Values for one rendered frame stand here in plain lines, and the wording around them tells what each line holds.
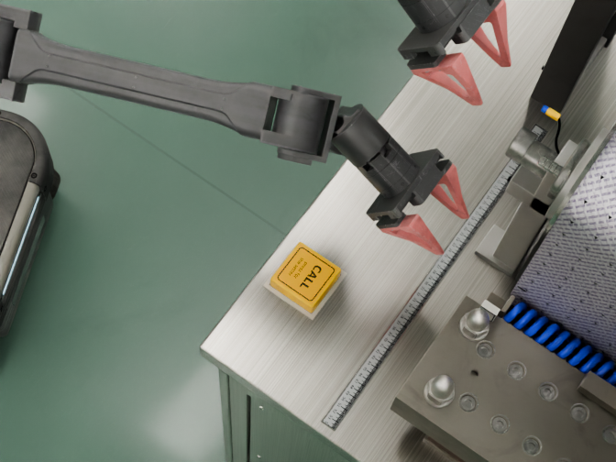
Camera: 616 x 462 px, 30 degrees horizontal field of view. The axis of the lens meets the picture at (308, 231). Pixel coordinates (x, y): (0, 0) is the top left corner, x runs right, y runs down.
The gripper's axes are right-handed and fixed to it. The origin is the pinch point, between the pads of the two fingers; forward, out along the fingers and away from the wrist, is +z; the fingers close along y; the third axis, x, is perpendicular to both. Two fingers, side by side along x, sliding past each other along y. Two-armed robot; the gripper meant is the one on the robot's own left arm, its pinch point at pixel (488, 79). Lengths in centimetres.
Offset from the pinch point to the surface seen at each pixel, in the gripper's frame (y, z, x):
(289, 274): 17.5, 15.9, -37.1
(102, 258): 7, 34, -142
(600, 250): 6.8, 19.0, 8.0
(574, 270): 6.7, 23.0, 1.6
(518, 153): -1.3, 12.4, -5.3
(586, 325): 6.6, 33.7, -3.5
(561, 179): 3.4, 11.6, 5.0
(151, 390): 24, 55, -125
